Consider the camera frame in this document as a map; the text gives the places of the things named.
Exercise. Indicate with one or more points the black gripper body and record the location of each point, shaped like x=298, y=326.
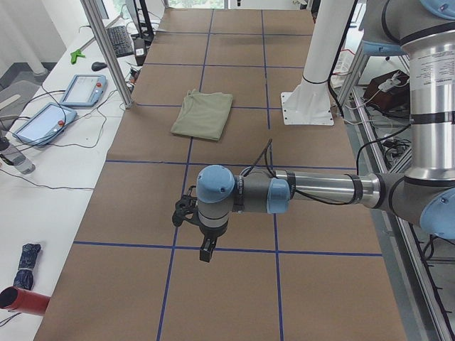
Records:
x=208, y=236

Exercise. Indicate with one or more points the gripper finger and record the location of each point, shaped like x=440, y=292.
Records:
x=210, y=248
x=204, y=250

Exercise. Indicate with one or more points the olive green long-sleeve shirt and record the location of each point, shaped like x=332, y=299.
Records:
x=203, y=115

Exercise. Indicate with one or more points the upper orange connector block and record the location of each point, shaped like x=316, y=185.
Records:
x=133, y=75

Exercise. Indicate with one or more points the folded dark blue umbrella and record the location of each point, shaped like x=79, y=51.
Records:
x=27, y=262

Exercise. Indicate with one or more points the upper blue teach pendant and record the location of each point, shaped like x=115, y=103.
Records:
x=84, y=91

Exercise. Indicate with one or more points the blue teach pendant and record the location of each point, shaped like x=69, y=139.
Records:
x=84, y=91
x=45, y=125

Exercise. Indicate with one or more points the black box with white label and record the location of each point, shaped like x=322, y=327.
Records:
x=140, y=51

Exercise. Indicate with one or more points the red cylinder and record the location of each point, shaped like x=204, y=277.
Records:
x=20, y=300

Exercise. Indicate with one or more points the lower blue teach pendant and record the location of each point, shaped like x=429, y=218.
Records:
x=45, y=125

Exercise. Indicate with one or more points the black computer mouse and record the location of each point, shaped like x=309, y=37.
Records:
x=97, y=66

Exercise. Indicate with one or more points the black keyboard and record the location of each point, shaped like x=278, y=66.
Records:
x=120, y=40

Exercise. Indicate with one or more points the green plastic tool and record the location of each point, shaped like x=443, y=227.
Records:
x=75, y=55

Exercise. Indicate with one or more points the brown box on shelf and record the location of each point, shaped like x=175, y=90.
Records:
x=389, y=91

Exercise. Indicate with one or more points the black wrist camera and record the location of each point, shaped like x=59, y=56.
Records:
x=186, y=209

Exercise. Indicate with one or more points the aluminium frame post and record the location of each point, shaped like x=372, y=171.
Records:
x=100, y=34

